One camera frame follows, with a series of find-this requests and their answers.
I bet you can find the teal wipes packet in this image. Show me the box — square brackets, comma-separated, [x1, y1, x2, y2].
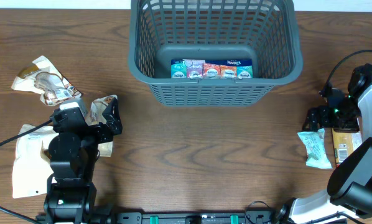
[297, 128, 332, 169]

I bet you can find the orange spaghetti package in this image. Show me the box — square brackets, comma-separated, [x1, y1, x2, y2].
[332, 129, 362, 167]

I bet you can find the Kleenex tissue multipack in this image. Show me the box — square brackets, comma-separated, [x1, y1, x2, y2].
[170, 59, 253, 80]

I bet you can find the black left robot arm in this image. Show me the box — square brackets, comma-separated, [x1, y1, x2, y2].
[42, 98, 123, 223]

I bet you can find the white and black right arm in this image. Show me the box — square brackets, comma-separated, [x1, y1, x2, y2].
[277, 63, 372, 223]

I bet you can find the beige snack pouch under gripper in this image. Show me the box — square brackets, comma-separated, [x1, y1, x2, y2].
[85, 95, 118, 157]

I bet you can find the beige snack pouch with window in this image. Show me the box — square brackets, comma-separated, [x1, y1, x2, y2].
[11, 55, 82, 106]

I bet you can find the white resealable pouch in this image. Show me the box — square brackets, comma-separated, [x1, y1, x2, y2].
[12, 126, 58, 198]

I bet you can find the grey plastic laundry basket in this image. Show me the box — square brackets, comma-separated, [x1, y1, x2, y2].
[128, 0, 304, 107]

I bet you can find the black mounting rail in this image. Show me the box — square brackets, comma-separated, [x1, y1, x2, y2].
[36, 210, 289, 224]

